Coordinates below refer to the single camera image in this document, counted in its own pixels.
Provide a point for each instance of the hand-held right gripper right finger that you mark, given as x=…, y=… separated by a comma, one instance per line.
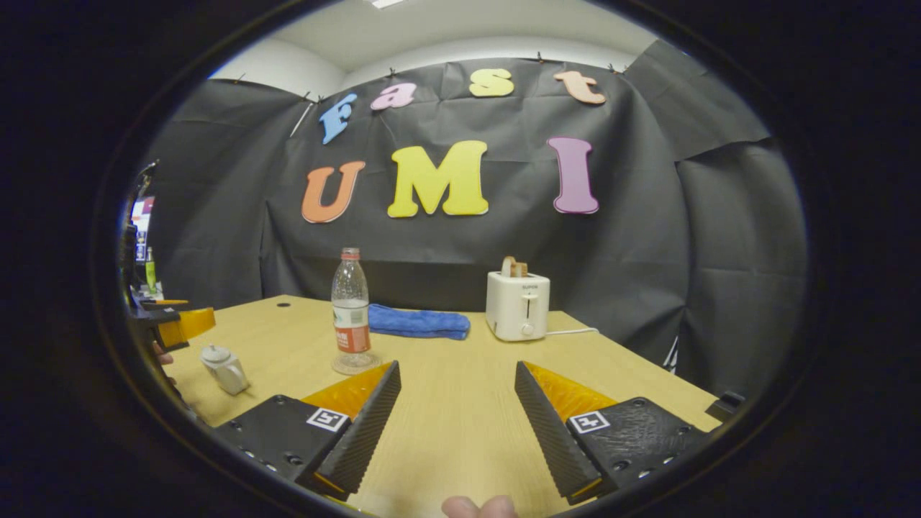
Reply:
x=550, y=432

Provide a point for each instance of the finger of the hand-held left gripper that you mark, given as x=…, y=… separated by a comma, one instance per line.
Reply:
x=188, y=325
x=164, y=305

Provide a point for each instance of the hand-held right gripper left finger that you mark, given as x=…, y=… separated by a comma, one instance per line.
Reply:
x=363, y=432

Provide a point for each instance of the round wooden coaster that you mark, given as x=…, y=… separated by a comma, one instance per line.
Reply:
x=363, y=367

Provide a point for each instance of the white ceramic teacup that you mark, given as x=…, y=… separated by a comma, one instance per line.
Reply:
x=232, y=378

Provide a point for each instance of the clear plastic water bottle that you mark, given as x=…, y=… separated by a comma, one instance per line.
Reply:
x=351, y=316

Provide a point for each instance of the green drink bottle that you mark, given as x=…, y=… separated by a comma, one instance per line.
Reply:
x=150, y=273

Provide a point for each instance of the computer monitor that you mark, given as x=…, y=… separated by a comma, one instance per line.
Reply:
x=142, y=226

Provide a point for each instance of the blue towel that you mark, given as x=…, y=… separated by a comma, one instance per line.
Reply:
x=421, y=322

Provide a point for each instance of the white toaster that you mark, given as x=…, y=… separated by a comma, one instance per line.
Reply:
x=514, y=309

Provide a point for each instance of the bread slice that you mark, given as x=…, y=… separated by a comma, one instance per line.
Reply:
x=513, y=267

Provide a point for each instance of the ceiling light panel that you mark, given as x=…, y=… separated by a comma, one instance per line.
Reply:
x=388, y=3

